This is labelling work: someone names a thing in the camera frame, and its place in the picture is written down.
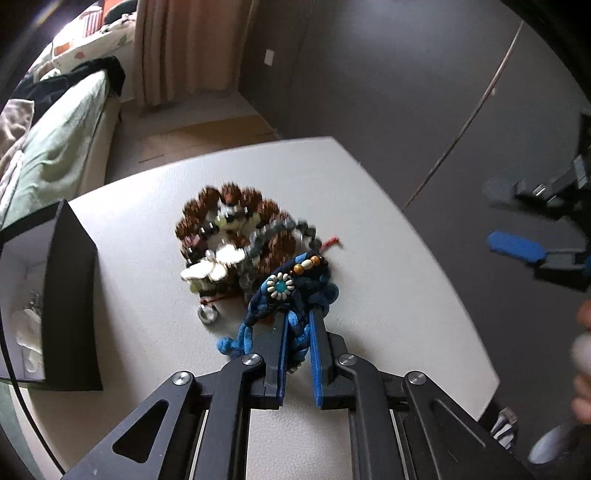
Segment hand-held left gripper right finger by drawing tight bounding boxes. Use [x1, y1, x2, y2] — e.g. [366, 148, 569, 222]
[308, 309, 532, 480]

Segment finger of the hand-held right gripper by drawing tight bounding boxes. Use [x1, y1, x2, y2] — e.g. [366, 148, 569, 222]
[482, 157, 591, 219]
[488, 230, 591, 291]

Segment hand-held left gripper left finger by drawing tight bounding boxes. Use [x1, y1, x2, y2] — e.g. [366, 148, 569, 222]
[60, 311, 290, 480]

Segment blue woven bracelet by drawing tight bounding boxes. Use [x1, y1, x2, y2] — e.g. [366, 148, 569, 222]
[215, 253, 341, 374]

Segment brown bead bracelet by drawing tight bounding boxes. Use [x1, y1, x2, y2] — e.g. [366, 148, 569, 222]
[175, 184, 302, 278]

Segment white butterfly pendant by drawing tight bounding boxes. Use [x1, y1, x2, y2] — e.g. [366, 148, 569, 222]
[181, 244, 245, 282]

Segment grey bead bracelet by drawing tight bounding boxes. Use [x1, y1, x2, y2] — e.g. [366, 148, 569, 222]
[239, 217, 324, 296]

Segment black jewelry box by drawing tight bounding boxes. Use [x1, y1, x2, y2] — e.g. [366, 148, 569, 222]
[0, 199, 103, 392]

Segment person's right hand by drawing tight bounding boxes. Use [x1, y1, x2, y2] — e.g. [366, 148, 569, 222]
[571, 300, 591, 422]

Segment cardboard sheet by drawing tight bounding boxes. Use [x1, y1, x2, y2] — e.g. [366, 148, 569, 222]
[139, 114, 280, 163]

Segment bed with green sheet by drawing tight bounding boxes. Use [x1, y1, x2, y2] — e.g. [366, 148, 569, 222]
[0, 69, 123, 232]

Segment pink curtain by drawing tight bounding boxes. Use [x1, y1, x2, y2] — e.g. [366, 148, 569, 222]
[133, 0, 252, 108]

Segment black cloth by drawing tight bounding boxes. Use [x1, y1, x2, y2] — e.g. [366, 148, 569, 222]
[9, 55, 126, 100]

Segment beige blanket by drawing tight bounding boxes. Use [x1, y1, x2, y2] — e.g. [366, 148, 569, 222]
[0, 99, 36, 185]

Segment printed windowsill cloth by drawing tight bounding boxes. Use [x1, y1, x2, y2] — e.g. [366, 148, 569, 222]
[51, 0, 139, 70]

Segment black round cushion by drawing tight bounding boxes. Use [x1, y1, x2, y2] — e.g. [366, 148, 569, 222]
[107, 0, 139, 22]

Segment black cable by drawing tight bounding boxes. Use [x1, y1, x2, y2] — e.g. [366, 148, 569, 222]
[0, 318, 66, 477]

